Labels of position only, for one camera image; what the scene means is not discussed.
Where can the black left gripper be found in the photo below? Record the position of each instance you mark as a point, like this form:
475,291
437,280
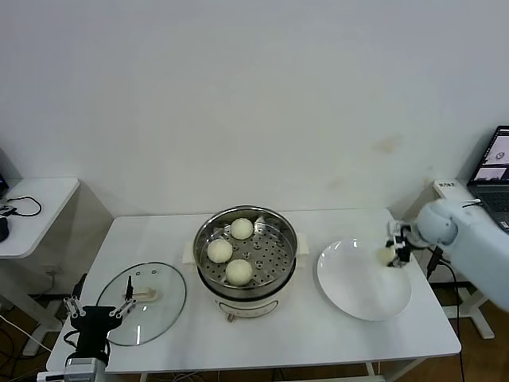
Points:
95,330

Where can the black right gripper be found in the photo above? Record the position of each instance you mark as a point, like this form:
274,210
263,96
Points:
402,256

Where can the white steamed baozi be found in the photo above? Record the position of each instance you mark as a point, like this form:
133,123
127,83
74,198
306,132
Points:
220,250
242,228
385,254
239,272

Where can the round glass lid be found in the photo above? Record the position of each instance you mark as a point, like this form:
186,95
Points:
159,318

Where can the stainless steel steamer basket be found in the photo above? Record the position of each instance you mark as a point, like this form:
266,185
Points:
254,246

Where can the white round plate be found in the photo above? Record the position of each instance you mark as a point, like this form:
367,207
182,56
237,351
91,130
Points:
358,286

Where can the white side table with label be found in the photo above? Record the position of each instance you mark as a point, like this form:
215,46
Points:
453,195

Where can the white label with black print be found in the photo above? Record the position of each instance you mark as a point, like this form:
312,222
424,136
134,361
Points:
447,185

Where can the white side table with mouse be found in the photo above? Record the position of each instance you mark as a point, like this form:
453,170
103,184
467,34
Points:
40,207

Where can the black computer mouse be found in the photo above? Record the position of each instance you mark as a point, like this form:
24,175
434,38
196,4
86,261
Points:
3,231

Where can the cream electric cooker base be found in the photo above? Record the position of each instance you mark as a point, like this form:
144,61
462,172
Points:
246,306

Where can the grey laptop with dark screen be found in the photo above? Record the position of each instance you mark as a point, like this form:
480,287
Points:
497,159

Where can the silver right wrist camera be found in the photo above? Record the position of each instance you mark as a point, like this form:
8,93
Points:
394,235

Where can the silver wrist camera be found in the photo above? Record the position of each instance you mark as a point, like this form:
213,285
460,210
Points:
394,235
85,366

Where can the white wall socket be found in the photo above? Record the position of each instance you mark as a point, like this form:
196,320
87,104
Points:
55,271

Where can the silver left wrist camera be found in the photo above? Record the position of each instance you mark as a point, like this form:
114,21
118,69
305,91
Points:
85,366

